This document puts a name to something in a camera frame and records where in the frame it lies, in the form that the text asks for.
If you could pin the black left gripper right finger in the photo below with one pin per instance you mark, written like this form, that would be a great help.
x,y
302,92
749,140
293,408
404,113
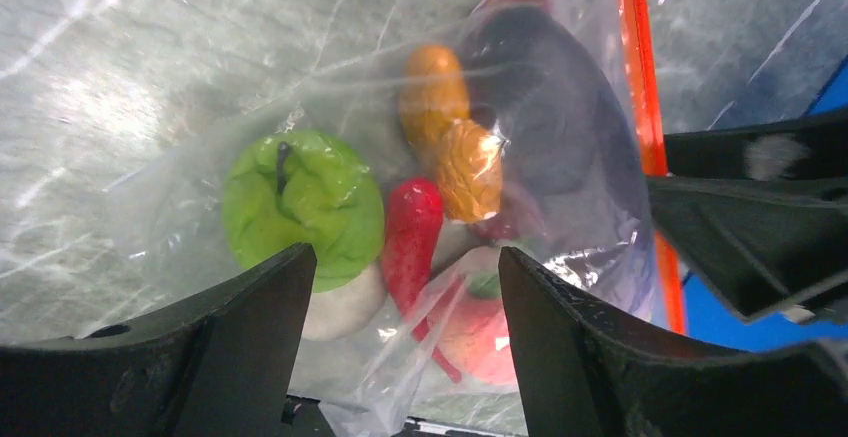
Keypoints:
x,y
587,368

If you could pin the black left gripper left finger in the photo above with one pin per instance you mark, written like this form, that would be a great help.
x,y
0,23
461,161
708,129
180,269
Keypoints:
x,y
217,363

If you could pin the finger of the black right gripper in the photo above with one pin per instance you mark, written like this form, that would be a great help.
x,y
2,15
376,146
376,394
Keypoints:
x,y
762,247
809,147

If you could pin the clear zip bag red seal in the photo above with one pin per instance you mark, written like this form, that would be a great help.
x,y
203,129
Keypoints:
x,y
408,170

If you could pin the pink fake peach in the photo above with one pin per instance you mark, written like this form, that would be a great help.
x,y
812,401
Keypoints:
x,y
474,333

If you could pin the green fake pepper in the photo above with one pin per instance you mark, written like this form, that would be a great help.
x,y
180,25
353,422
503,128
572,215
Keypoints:
x,y
304,187

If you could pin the purple fake eggplant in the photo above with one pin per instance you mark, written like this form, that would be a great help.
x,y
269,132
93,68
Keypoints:
x,y
572,176

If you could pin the red fake chili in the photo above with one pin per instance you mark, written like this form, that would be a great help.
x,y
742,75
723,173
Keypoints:
x,y
412,228

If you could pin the orange fake carrot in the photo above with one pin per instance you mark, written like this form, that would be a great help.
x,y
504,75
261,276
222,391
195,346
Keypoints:
x,y
434,97

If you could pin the blue plastic bin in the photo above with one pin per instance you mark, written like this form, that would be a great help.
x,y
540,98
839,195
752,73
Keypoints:
x,y
711,322

